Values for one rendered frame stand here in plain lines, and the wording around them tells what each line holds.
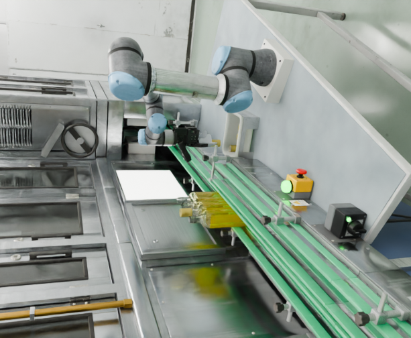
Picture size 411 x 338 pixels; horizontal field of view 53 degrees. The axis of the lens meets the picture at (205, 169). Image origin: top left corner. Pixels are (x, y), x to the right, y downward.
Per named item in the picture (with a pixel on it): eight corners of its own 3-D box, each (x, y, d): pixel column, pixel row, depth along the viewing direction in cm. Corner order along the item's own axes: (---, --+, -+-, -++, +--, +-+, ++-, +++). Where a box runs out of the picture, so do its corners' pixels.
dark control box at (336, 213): (346, 225, 130) (323, 226, 127) (351, 202, 128) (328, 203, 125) (363, 238, 123) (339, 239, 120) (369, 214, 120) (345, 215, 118)
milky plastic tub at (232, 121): (237, 152, 209) (221, 151, 206) (243, 108, 201) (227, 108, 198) (251, 163, 193) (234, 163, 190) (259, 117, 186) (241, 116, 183)
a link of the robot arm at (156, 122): (148, 104, 173) (143, 117, 182) (150, 128, 169) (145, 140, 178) (166, 105, 175) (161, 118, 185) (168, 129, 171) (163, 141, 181)
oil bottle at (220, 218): (247, 220, 168) (198, 222, 161) (249, 207, 166) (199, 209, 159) (253, 226, 163) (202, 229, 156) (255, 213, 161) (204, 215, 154)
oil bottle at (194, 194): (232, 202, 183) (186, 203, 176) (233, 190, 182) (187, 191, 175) (237, 207, 178) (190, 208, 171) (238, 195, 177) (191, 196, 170)
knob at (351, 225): (357, 233, 122) (365, 239, 119) (345, 234, 120) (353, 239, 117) (361, 219, 120) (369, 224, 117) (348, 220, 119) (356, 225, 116)
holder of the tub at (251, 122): (237, 162, 210) (222, 162, 208) (245, 109, 201) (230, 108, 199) (250, 174, 195) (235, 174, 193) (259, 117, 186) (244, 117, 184)
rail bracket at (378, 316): (398, 310, 94) (350, 318, 90) (407, 284, 92) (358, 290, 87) (412, 322, 90) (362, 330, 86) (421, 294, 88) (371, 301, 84)
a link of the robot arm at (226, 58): (250, 42, 162) (218, 36, 156) (255, 71, 157) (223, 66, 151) (236, 61, 172) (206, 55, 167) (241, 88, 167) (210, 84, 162)
